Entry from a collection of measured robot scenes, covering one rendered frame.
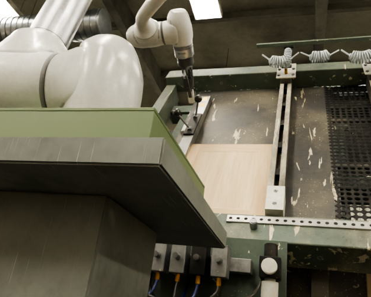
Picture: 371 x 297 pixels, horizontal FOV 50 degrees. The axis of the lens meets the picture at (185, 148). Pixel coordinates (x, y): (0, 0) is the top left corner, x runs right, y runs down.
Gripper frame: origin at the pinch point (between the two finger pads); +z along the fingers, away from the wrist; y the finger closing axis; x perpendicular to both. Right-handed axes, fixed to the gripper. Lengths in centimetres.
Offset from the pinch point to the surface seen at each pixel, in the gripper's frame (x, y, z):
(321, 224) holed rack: 58, 73, 11
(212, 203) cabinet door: 21, 61, 15
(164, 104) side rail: -20.9, -16.1, 12.1
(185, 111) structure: -11.5, -22.3, 20.0
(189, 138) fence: 2.1, 19.0, 12.4
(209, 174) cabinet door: 15.8, 42.7, 14.8
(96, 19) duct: -153, -210, 9
